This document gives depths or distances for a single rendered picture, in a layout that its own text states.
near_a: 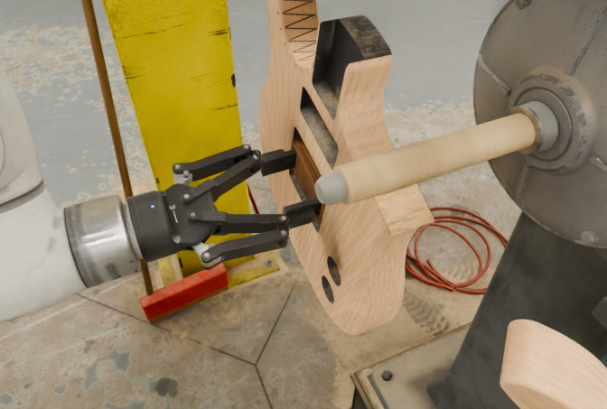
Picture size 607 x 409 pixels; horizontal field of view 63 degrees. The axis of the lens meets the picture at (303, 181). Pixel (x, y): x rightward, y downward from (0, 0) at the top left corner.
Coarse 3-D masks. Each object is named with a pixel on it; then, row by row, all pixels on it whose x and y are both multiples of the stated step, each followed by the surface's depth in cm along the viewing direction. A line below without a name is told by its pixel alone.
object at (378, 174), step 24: (504, 120) 43; (528, 120) 43; (432, 144) 40; (456, 144) 40; (480, 144) 41; (504, 144) 42; (528, 144) 43; (336, 168) 39; (360, 168) 38; (384, 168) 38; (408, 168) 39; (432, 168) 40; (456, 168) 41; (360, 192) 38; (384, 192) 39
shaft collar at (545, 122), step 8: (528, 104) 43; (536, 104) 43; (544, 104) 43; (512, 112) 44; (520, 112) 44; (528, 112) 43; (536, 112) 42; (544, 112) 42; (552, 112) 43; (536, 120) 42; (544, 120) 42; (552, 120) 42; (536, 128) 42; (544, 128) 42; (552, 128) 42; (536, 136) 43; (544, 136) 42; (552, 136) 43; (536, 144) 43; (544, 144) 43; (552, 144) 43; (520, 152) 45; (528, 152) 44; (536, 152) 43
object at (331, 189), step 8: (328, 176) 38; (336, 176) 38; (320, 184) 38; (328, 184) 38; (336, 184) 38; (344, 184) 38; (320, 192) 38; (328, 192) 38; (336, 192) 38; (344, 192) 38; (320, 200) 39; (328, 200) 38; (336, 200) 38
